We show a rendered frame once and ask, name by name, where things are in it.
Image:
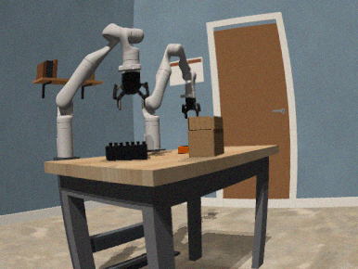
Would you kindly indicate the black lighting desk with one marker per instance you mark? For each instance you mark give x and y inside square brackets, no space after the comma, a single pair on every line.
[127,152]

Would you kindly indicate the orange digital multimeter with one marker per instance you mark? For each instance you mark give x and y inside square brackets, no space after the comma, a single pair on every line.
[183,149]

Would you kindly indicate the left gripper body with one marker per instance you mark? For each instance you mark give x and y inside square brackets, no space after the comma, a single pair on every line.
[190,101]

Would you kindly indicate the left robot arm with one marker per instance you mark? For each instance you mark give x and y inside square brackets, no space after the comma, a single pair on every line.
[152,121]

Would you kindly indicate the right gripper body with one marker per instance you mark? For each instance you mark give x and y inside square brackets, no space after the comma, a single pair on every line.
[130,78]

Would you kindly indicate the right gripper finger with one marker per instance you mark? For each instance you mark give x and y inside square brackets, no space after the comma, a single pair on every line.
[118,98]
[145,85]

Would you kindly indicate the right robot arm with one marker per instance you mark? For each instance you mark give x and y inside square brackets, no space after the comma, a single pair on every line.
[130,62]

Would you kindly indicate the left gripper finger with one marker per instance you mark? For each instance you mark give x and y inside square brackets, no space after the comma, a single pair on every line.
[197,110]
[185,110]

